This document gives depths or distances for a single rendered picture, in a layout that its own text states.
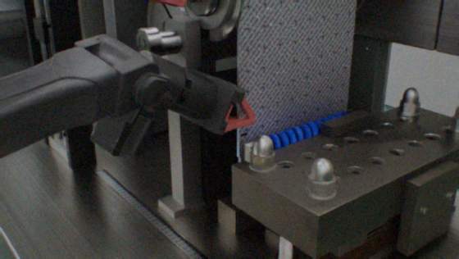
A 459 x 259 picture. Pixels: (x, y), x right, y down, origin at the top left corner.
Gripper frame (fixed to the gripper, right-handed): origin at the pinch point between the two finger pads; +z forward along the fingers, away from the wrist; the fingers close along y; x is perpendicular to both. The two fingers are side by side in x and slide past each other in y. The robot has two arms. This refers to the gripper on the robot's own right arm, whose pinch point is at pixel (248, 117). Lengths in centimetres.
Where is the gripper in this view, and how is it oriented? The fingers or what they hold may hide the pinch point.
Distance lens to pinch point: 71.7
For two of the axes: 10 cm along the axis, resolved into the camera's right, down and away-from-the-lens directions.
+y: 6.1, 3.0, -7.3
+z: 6.8, 2.6, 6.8
